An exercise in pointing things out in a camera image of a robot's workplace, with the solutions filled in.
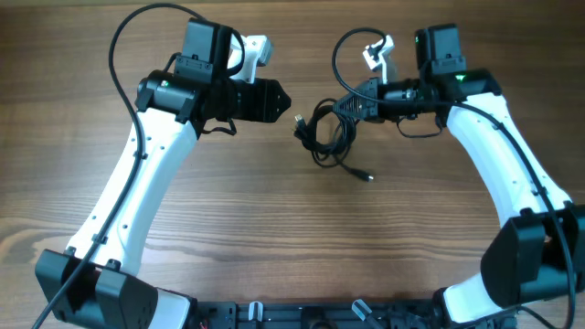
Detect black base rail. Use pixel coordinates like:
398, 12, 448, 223
109, 299, 517, 329

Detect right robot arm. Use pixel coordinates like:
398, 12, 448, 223
333, 24, 584, 328

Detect right camera black cable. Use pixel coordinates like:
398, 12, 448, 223
331, 27, 576, 329

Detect left camera black cable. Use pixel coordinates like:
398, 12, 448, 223
30, 3, 207, 329

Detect camera black cable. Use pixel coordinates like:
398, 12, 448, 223
331, 27, 576, 329
30, 3, 207, 329

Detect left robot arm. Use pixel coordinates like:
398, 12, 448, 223
35, 18, 291, 328

